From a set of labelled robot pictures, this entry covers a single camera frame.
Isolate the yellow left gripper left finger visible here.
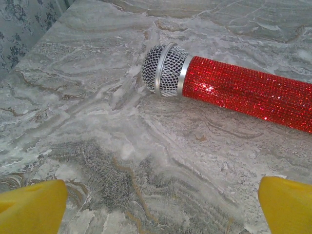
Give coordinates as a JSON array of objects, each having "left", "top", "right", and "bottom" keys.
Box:
[{"left": 0, "top": 179, "right": 69, "bottom": 234}]

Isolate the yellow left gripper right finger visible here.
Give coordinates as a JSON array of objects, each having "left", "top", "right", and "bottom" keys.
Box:
[{"left": 258, "top": 176, "right": 312, "bottom": 234}]

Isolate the red glitter microphone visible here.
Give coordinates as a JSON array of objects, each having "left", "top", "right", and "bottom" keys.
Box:
[{"left": 141, "top": 42, "right": 312, "bottom": 134}]

